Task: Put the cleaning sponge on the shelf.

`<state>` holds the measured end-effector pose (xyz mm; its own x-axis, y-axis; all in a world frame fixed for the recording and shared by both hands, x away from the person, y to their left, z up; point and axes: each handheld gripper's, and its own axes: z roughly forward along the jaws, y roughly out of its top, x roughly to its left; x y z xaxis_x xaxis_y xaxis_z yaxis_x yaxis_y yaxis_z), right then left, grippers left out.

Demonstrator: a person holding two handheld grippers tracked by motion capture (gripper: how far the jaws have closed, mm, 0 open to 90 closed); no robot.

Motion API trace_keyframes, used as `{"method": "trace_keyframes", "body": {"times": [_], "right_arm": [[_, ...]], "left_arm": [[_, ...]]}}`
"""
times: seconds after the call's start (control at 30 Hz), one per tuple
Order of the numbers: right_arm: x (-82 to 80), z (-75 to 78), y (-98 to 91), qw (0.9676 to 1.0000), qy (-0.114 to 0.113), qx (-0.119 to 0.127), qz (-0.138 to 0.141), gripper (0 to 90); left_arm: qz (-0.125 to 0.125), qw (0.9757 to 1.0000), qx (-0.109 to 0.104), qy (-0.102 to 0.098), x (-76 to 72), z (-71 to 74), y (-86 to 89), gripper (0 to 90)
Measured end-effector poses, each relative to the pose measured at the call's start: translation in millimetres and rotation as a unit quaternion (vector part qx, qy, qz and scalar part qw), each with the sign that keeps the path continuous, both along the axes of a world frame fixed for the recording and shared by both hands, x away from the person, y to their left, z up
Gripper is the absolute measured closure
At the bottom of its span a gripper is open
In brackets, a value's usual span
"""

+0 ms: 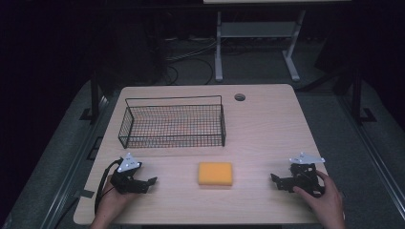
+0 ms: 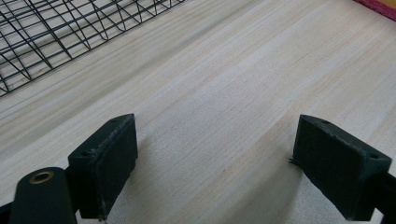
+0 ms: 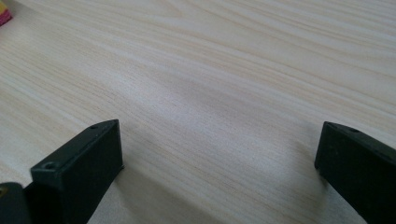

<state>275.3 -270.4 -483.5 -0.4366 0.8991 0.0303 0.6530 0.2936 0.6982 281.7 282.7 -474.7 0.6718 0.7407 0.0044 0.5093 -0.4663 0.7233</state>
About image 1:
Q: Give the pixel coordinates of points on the white metal stand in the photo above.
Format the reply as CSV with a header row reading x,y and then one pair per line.
x,y
258,30

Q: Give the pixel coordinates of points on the black metal post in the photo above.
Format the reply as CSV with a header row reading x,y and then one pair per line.
x,y
94,98
357,95

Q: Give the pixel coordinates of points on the person's left hand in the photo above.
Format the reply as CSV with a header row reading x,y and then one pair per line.
x,y
111,200

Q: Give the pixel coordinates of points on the grey tape strip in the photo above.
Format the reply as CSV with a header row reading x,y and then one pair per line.
x,y
85,193

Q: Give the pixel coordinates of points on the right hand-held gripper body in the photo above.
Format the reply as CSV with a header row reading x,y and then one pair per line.
x,y
305,176

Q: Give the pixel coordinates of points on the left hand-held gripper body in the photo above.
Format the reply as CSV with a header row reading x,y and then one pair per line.
x,y
126,178

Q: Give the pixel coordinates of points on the person's right hand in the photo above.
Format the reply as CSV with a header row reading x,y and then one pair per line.
x,y
325,198

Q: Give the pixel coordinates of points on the aluminium floor rail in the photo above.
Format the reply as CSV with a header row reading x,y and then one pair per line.
x,y
372,152
73,165

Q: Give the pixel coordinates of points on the orange sponge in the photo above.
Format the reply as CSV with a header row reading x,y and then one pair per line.
x,y
215,173

